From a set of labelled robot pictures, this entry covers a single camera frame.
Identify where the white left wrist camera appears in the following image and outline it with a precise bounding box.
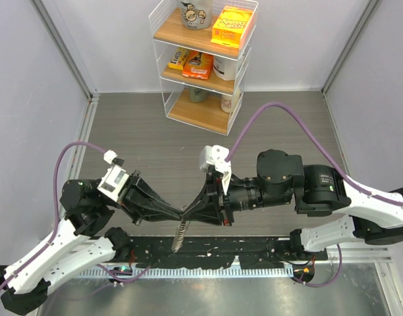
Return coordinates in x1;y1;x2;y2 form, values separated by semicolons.
97;150;130;203

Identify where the yellow candy bag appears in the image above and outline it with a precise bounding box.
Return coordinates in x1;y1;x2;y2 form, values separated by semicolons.
167;47;191;70

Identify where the green grey cup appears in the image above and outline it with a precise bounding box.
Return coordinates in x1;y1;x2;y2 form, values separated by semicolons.
188;86;209;103

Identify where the white cup red print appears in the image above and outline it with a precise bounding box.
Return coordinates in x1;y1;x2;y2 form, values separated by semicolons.
221;88;241;113

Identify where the yellow orange snack box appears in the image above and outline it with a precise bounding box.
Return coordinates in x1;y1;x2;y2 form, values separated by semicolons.
211;5;254;49

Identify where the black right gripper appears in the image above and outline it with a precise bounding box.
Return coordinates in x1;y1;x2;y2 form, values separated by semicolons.
183;171;292;227

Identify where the white pouch with label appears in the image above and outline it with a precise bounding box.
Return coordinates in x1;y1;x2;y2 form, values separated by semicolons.
213;56;242;81

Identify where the grey cartoon mug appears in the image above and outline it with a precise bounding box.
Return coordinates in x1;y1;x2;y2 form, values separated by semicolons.
177;0;213;30

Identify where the white wire shelf rack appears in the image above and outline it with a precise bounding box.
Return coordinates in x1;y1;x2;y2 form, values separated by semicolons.
149;1;258;135

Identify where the orange snack bag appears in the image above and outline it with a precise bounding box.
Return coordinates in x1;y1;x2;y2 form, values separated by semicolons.
182;50;214;80

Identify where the slotted cable duct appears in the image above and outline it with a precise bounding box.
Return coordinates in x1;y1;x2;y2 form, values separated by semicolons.
79;265;293;279

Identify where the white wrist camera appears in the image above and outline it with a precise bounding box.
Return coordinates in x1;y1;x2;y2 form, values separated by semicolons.
97;150;130;203
199;145;232;195

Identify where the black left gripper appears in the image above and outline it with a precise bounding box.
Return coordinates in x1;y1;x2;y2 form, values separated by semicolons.
102;167;184;223

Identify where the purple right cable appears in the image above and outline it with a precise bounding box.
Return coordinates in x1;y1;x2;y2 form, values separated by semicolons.
225;101;403;208

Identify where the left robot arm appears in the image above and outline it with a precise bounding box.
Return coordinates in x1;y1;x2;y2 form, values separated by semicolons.
0;165;182;315

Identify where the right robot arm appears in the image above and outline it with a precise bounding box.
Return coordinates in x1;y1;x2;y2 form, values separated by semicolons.
173;145;403;259

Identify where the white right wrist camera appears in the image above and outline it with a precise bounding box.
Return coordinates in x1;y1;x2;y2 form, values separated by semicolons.
199;145;232;195

